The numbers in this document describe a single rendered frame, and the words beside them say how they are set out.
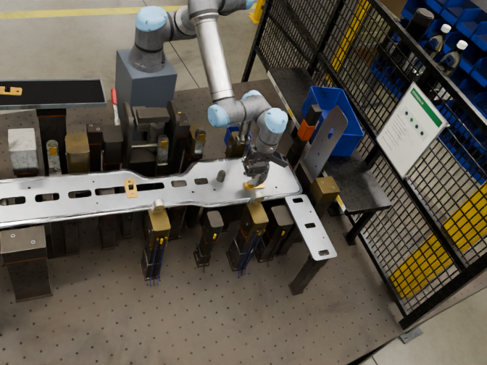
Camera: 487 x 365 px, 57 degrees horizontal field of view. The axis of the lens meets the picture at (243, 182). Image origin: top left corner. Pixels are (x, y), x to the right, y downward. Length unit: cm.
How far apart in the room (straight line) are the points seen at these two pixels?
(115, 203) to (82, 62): 234
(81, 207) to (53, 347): 47
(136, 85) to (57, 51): 202
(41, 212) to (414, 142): 134
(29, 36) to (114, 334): 287
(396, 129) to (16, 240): 140
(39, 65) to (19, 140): 217
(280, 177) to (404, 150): 49
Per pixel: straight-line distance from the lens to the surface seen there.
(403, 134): 184
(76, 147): 165
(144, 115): 162
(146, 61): 193
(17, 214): 158
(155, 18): 187
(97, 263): 181
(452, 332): 316
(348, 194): 185
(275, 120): 145
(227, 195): 168
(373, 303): 203
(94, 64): 380
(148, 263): 168
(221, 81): 147
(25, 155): 162
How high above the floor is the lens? 228
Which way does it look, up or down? 47 degrees down
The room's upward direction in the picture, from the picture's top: 21 degrees clockwise
